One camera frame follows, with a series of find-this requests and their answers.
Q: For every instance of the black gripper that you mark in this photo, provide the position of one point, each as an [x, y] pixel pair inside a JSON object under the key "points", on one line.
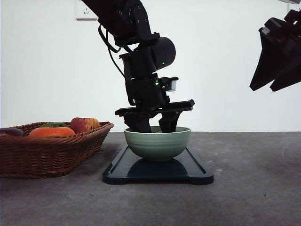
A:
{"points": [[143, 93], [280, 53]]}

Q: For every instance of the green ceramic bowl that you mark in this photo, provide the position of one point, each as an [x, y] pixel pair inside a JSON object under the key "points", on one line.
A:
{"points": [[156, 145]]}

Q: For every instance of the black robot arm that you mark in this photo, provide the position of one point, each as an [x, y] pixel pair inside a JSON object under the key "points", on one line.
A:
{"points": [[128, 22]]}

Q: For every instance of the brown wicker basket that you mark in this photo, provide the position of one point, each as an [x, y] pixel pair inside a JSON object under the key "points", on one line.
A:
{"points": [[48, 157]]}

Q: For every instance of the dark teal rectangular tray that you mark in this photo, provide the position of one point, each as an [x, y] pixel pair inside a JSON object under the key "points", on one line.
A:
{"points": [[129, 166]]}

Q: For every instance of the red yellow apple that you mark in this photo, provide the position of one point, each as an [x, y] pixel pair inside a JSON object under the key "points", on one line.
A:
{"points": [[82, 125]]}

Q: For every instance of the green avocado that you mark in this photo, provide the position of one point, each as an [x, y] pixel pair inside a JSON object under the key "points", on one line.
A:
{"points": [[54, 124]]}

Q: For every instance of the orange fruit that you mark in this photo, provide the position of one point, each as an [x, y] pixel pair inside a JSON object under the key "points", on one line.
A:
{"points": [[52, 132]]}

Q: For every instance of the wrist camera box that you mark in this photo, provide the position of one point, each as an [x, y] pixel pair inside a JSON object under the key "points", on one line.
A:
{"points": [[169, 83]]}

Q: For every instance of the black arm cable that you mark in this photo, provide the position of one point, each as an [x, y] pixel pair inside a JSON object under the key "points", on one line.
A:
{"points": [[110, 47]]}

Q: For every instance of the left white wall socket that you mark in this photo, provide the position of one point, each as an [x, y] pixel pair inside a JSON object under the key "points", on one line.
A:
{"points": [[83, 13]]}

